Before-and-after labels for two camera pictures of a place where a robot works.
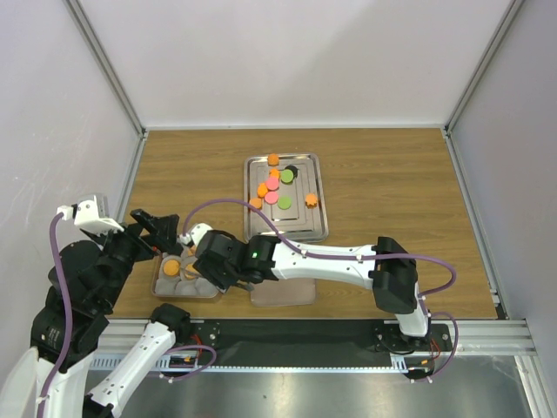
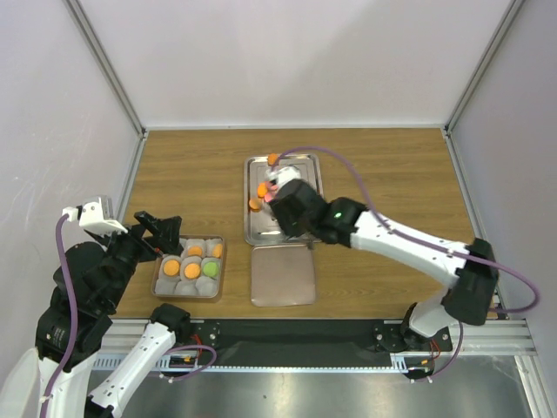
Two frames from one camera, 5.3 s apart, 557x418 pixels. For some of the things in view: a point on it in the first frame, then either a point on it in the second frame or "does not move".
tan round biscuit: [171, 267] does not move
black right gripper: [211, 273] -> [281, 219]
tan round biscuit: [191, 273] does not move
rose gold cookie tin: [174, 275] does not move
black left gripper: [162, 233] does not move
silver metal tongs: [245, 286] -> [309, 239]
